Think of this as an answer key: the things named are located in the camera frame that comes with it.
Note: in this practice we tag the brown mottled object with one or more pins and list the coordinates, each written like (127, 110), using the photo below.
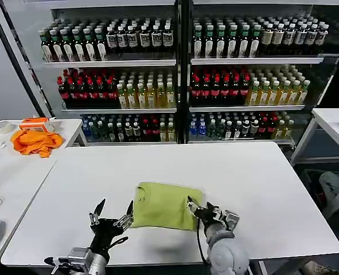
(318, 269)

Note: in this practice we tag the crumpled orange cloth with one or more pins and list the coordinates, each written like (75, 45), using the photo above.
(34, 143)

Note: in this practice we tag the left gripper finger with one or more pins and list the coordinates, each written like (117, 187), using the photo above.
(127, 219)
(97, 216)

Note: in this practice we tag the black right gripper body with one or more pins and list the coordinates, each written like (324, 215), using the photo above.
(208, 219)

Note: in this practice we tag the thick black slanted pole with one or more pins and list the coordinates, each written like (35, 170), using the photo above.
(13, 60)

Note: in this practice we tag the white table with grey legs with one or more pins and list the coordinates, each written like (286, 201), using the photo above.
(334, 123)

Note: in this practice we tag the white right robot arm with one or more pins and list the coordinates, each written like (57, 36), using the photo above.
(229, 255)

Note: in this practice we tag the grey bag on floor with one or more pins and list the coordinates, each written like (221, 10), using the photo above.
(331, 184)

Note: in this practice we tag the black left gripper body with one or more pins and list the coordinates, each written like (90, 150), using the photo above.
(106, 232)

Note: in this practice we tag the lime green t-shirt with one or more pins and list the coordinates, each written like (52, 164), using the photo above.
(163, 206)

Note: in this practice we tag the white tape roll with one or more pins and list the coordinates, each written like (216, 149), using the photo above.
(4, 127)

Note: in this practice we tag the large white work table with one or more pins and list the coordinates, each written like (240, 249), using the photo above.
(86, 177)

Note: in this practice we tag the white side table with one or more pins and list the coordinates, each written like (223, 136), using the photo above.
(11, 174)

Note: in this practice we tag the bottle-stocked metal shelf rack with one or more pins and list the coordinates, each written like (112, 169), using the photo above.
(243, 86)
(112, 86)

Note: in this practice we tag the small clear plastic wrapper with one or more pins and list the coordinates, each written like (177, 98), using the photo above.
(0, 145)

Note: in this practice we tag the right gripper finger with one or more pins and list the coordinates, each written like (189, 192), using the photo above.
(192, 205)
(214, 213)

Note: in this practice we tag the thin black slanted pole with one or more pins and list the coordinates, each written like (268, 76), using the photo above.
(25, 57)

